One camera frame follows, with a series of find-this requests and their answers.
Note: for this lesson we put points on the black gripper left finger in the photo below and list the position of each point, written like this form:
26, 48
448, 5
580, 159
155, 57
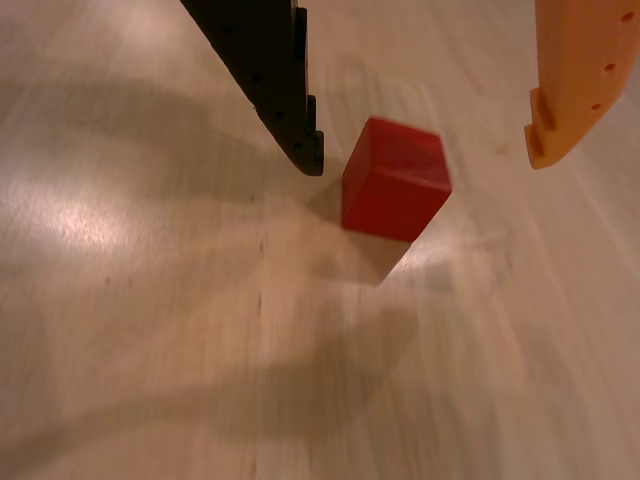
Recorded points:
270, 75

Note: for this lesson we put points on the red cube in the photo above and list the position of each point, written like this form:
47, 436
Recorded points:
395, 190

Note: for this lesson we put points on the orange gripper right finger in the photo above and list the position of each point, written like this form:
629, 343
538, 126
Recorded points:
575, 75

